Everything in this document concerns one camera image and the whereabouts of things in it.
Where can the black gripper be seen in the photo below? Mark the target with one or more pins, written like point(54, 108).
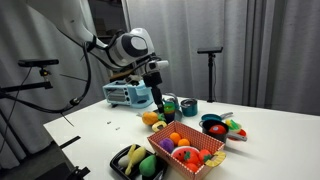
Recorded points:
point(152, 80)

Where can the toy watermelon slice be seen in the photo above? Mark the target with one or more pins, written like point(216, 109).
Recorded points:
point(178, 154)

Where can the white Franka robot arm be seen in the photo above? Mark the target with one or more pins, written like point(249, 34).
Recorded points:
point(130, 46)

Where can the teal toy kettle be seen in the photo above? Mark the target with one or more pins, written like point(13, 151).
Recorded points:
point(173, 99)

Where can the purple toy cup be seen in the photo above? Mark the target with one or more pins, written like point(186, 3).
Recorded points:
point(169, 117)

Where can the grey plate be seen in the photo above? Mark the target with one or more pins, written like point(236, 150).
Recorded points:
point(178, 115)

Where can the teal toy pot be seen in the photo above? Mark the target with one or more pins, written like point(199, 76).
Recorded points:
point(189, 107)

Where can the light blue toy toaster oven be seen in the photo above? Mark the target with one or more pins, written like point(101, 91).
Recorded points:
point(126, 95)

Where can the teal toy frying pan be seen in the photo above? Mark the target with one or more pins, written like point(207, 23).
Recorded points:
point(210, 117)

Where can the black toy pot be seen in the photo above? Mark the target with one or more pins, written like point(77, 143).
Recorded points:
point(206, 128)

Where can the red toy tomato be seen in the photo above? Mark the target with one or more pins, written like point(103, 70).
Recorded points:
point(217, 129)
point(204, 155)
point(191, 166)

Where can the orange pineapple plush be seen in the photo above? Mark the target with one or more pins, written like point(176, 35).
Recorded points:
point(149, 118)

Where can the orange plush fruit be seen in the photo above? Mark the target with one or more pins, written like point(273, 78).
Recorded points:
point(175, 138)
point(184, 142)

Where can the purple plush fruit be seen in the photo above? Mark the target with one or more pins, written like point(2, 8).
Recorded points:
point(166, 145)

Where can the small metal screw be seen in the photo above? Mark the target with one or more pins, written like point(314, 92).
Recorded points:
point(117, 128)
point(108, 122)

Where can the yellow banana plush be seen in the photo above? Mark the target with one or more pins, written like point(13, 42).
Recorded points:
point(136, 156)

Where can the green pear plush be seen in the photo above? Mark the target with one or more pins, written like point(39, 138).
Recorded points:
point(147, 166)

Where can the black tripod stand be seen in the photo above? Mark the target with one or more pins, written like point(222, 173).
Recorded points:
point(210, 50)

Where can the black plastic tray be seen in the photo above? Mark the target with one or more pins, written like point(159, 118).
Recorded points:
point(116, 163)

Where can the grey curtain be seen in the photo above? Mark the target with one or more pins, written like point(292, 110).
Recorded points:
point(266, 50)
point(20, 33)

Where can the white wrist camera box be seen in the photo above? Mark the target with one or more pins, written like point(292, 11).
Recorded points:
point(158, 65)

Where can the black table bracket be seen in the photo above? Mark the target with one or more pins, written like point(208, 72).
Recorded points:
point(70, 142)
point(77, 172)

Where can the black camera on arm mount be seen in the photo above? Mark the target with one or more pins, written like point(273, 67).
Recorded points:
point(38, 62)

